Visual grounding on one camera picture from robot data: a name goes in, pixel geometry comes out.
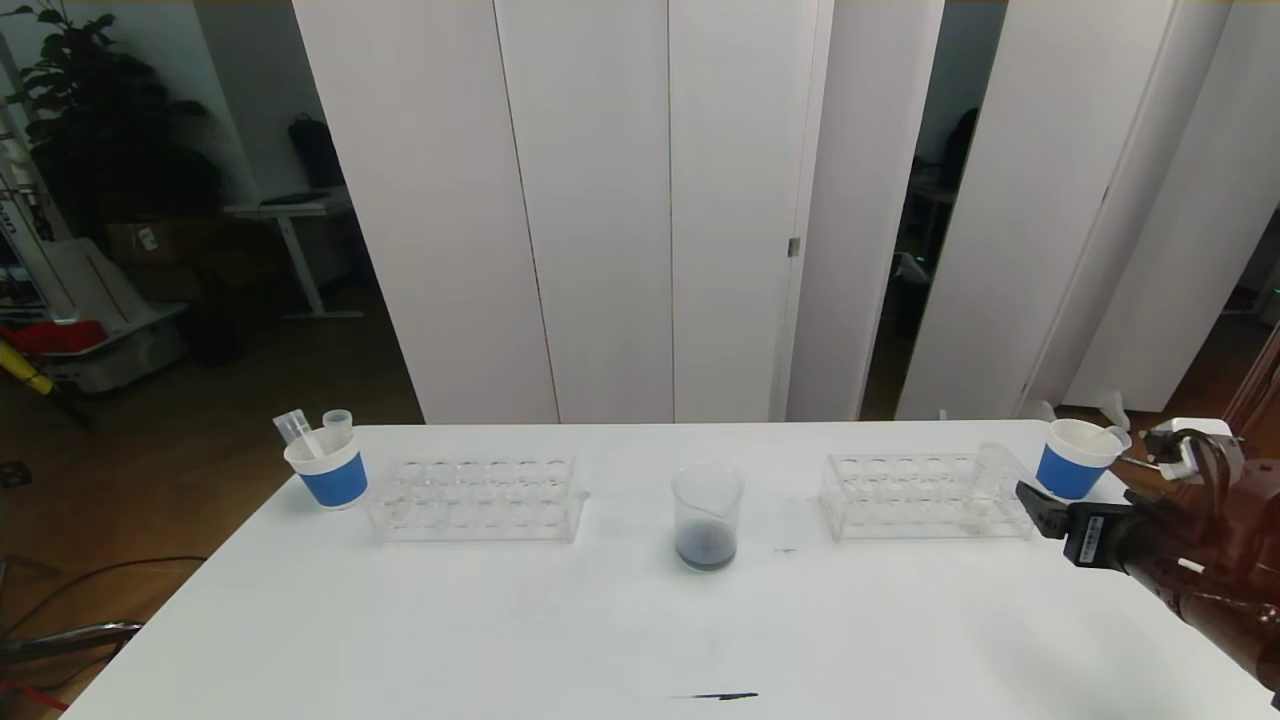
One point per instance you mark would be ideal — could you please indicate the white machine with column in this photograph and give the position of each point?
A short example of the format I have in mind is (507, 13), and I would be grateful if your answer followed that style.
(100, 290)

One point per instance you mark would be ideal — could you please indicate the white folding partition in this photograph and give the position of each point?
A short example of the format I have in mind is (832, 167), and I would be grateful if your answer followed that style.
(600, 200)
(1040, 200)

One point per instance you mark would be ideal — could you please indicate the black backpack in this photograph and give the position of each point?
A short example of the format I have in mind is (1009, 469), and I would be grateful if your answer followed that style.
(317, 155)

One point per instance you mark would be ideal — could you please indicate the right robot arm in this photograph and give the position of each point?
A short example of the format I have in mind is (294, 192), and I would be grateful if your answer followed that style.
(1220, 580)

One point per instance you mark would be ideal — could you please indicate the black floor socket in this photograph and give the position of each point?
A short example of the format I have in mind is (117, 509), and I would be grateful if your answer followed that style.
(15, 473)

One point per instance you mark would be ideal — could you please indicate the clear acrylic test tube rack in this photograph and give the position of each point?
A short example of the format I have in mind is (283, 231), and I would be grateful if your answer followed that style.
(920, 495)
(485, 503)

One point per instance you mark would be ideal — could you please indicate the white blue paper cup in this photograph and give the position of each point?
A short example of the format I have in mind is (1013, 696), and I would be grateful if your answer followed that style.
(334, 482)
(1064, 472)

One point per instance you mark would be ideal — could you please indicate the yellow black tool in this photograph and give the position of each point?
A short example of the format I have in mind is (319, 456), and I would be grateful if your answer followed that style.
(30, 375)

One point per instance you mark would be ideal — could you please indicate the red pigment test tube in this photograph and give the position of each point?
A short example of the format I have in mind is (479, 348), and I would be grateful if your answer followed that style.
(337, 421)
(1114, 437)

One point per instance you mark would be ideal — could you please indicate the dark green potted plant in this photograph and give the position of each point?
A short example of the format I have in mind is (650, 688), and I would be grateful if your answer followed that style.
(100, 130)

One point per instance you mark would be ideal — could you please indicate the brown cardboard box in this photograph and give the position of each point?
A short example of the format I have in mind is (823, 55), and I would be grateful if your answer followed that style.
(150, 240)

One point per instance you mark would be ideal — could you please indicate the white office desk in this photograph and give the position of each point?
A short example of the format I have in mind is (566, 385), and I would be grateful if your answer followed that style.
(290, 209)

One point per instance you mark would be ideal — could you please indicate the silver metal rod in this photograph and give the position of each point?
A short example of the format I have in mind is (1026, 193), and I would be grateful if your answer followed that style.
(1132, 461)

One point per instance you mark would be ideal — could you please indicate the red flat item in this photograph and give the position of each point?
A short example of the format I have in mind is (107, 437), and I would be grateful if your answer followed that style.
(60, 337)

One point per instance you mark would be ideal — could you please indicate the blue pigment test tube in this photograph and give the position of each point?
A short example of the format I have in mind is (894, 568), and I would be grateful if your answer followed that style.
(296, 430)

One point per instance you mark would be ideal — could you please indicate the clear glass beaker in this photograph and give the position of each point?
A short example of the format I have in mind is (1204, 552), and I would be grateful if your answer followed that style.
(707, 550)

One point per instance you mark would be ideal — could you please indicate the grey metal floor leg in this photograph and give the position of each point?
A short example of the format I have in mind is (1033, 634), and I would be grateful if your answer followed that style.
(80, 635)

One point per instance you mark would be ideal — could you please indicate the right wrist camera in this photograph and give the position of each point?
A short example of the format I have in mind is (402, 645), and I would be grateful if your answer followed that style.
(1195, 440)

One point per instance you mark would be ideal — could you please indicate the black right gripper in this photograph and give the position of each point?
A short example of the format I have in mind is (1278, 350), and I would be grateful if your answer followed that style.
(1089, 536)

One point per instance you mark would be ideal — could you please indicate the pale yellow pigment test tube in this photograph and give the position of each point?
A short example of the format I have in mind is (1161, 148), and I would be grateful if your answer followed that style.
(978, 510)

